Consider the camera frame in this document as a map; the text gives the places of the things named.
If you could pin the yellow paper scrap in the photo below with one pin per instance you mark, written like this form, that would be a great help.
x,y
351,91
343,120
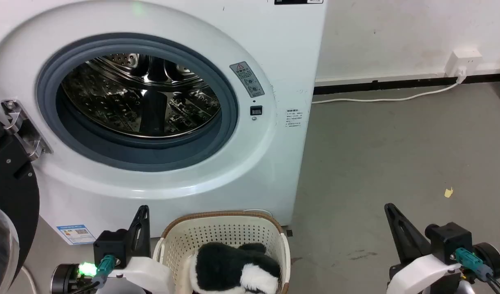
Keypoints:
x,y
449,192

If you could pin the black round washer door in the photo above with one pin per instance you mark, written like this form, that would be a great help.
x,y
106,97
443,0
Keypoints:
x,y
13,192

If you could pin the black door latch socket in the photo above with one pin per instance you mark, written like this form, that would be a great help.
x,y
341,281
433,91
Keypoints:
x,y
256,110

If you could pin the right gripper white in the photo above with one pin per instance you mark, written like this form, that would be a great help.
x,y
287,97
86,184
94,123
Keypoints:
x,y
421,273

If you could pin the small printed text label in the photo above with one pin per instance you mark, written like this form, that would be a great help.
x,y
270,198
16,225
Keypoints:
x,y
293,118

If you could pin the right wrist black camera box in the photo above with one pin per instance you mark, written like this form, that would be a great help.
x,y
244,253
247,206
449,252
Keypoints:
x,y
450,239

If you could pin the white wall power socket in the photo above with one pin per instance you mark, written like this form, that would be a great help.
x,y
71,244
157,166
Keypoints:
x,y
462,61

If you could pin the metal door hinge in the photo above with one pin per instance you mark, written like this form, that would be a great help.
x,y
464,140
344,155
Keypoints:
x,y
27,134

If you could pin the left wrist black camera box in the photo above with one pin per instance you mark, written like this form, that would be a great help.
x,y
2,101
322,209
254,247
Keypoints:
x,y
111,245

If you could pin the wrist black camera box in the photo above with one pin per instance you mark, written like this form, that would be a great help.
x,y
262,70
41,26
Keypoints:
x,y
111,245
450,239

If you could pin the grey warning sticker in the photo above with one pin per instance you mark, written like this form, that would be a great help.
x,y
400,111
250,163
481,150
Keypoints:
x,y
246,79

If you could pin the black baseboard strip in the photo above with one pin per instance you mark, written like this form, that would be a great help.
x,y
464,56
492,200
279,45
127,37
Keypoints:
x,y
397,84

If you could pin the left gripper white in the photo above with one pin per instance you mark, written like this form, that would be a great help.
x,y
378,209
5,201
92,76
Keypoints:
x,y
146,273

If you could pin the black and white plush toy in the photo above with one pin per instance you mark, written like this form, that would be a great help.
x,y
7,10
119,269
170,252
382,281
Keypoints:
x,y
225,265

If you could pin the stainless steel washer drum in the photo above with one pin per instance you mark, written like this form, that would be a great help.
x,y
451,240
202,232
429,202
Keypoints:
x,y
111,102

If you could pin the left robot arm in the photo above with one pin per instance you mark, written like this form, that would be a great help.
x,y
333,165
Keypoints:
x,y
64,279

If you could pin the cream perforated laundry basket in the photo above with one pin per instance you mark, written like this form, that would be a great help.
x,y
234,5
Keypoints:
x,y
217,232

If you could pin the blue energy label sticker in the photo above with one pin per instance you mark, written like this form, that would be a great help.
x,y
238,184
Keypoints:
x,y
76,234

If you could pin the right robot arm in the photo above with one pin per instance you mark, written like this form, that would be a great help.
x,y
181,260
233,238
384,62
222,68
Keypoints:
x,y
489,257

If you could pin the white front-load washing machine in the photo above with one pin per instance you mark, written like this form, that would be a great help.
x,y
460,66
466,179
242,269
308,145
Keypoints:
x,y
254,171

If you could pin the grey rubber door seal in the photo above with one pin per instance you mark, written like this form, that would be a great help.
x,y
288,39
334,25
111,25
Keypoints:
x,y
229,122

